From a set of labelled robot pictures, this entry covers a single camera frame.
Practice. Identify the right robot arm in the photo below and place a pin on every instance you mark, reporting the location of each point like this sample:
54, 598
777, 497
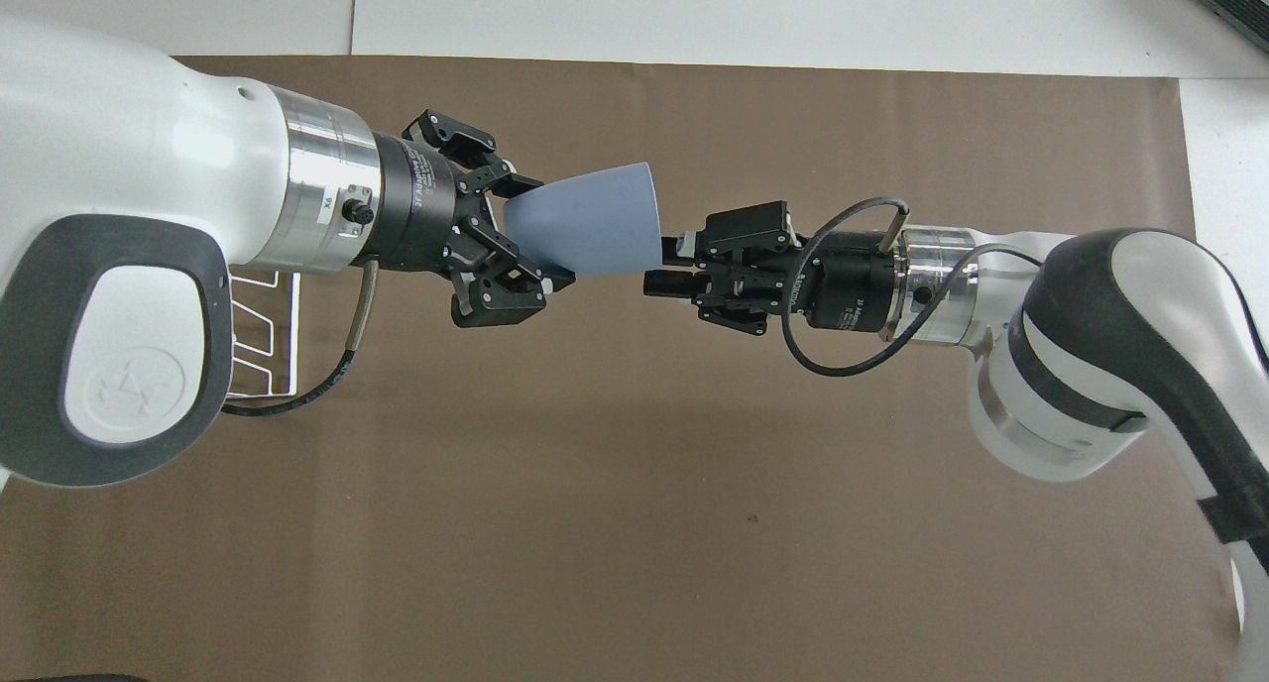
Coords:
1120, 345

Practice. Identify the blue-grey cup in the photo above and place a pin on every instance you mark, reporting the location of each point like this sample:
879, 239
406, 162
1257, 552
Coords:
595, 221

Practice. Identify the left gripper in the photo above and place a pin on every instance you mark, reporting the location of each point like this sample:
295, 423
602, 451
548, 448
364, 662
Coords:
421, 206

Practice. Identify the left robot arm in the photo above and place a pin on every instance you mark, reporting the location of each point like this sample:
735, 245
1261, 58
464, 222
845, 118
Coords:
129, 167

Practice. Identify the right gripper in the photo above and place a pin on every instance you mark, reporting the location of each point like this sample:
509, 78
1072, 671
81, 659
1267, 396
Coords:
843, 281

